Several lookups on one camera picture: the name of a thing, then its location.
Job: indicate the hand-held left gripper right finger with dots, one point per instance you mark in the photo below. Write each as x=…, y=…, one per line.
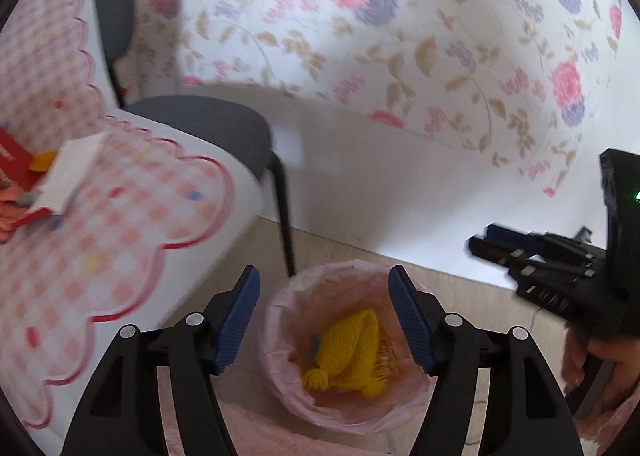
x=411, y=323

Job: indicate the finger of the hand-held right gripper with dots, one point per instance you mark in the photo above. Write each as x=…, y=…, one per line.
x=510, y=237
x=492, y=252

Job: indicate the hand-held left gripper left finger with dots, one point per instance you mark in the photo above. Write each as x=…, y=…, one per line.
x=239, y=323

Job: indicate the pink lined waste bin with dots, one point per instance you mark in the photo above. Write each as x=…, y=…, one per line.
x=295, y=306

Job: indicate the person's right forearm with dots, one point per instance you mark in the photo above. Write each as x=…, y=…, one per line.
x=617, y=428

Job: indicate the person's right hand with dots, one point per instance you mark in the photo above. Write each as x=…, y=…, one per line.
x=617, y=357

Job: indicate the pink checked cloth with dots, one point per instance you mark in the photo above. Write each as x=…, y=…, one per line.
x=125, y=221

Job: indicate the dark grey chair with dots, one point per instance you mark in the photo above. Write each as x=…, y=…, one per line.
x=210, y=121

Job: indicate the yellow paper scrap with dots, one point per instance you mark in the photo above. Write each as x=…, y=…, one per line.
x=42, y=160

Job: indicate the red box with white flap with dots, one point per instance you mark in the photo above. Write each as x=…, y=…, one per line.
x=12, y=155

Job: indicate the floral wall cloth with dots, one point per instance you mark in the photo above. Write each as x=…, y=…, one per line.
x=400, y=35

